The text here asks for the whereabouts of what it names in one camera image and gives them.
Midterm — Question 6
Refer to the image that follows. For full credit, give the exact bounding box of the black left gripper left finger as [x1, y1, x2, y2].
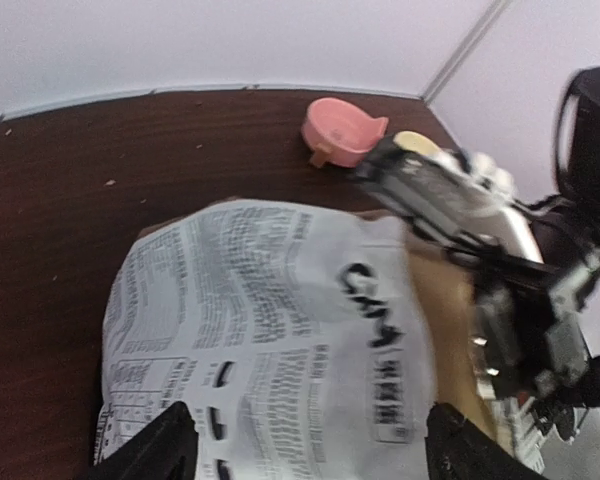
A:
[82, 401, 198, 480]

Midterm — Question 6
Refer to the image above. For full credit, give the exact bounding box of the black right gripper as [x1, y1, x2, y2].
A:
[470, 239, 600, 445]

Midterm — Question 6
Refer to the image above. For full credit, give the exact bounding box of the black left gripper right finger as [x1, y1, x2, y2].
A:
[426, 404, 545, 480]

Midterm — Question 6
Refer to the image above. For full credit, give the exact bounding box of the dog food bag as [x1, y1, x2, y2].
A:
[93, 197, 501, 480]

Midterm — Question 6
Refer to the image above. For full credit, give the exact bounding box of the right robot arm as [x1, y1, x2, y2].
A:
[474, 67, 600, 448]

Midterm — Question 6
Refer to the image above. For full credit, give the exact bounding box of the cream pet bowl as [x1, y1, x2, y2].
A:
[393, 131, 441, 157]

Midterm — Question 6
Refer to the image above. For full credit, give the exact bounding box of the pink pet bowl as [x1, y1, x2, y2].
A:
[301, 97, 389, 168]

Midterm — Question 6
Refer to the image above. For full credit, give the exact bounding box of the right aluminium corner post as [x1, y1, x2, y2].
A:
[420, 0, 512, 106]

